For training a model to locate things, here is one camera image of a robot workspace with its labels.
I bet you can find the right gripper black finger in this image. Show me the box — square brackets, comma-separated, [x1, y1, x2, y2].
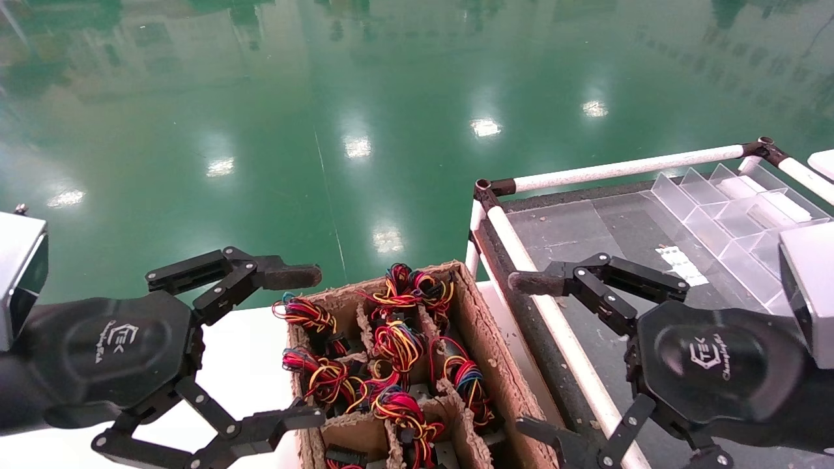
[507, 253, 690, 337]

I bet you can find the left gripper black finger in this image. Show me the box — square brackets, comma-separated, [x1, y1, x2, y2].
[145, 246, 323, 326]

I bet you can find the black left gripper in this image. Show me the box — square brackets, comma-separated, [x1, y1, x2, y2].
[0, 291, 326, 469]

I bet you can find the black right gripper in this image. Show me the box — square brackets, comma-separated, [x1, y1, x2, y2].
[516, 300, 834, 469]

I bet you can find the brown cardboard divider box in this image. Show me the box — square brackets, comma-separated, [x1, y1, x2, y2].
[285, 261, 571, 469]

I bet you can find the black pipe joint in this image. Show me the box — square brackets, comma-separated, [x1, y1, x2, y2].
[474, 177, 517, 210]
[741, 135, 790, 167]

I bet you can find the white paper label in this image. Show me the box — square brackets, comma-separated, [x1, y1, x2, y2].
[655, 244, 710, 287]

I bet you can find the clear acrylic divider organizer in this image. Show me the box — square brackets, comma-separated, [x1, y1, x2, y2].
[642, 163, 834, 320]

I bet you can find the white block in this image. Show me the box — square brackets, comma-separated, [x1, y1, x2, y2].
[715, 176, 769, 199]
[749, 192, 813, 225]

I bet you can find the white panel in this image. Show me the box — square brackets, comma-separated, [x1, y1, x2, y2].
[807, 149, 834, 183]

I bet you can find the upper centre wire bundle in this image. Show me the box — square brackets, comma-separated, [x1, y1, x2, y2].
[365, 263, 419, 310]

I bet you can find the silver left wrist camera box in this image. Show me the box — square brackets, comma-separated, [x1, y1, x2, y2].
[0, 204, 50, 352]

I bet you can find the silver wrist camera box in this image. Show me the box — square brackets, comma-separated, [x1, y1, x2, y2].
[0, 204, 50, 352]
[779, 221, 834, 371]

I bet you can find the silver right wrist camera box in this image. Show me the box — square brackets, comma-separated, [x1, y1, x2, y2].
[779, 221, 834, 371]

